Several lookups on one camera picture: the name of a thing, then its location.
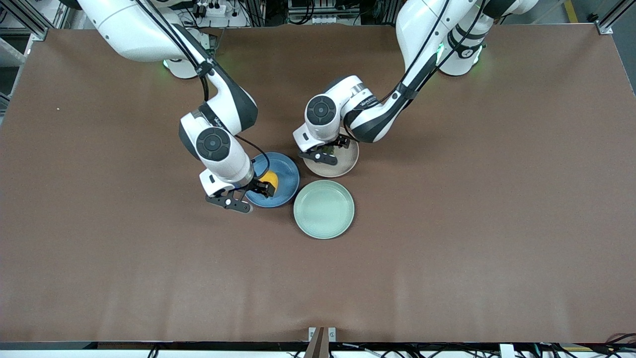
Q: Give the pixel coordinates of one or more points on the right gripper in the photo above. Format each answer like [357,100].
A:
[258,185]

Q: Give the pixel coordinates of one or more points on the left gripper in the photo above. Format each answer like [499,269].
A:
[339,143]

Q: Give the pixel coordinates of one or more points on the yellow lemon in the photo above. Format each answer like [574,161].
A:
[271,177]

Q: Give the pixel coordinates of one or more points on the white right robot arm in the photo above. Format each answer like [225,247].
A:
[129,30]

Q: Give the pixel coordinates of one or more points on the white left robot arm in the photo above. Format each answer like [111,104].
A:
[422,30]

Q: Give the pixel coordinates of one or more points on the beige plate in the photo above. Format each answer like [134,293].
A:
[344,166]

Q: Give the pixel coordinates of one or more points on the blue plate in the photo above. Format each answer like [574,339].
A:
[287,171]

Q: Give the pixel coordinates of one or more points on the pale green plate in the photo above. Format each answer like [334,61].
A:
[324,210]

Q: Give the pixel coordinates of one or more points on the white power strip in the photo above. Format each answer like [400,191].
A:
[211,9]

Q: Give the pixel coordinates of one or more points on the small white metal bracket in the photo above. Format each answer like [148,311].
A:
[311,334]

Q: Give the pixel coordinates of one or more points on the aluminium frame profile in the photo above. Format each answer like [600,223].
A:
[611,20]
[30,22]

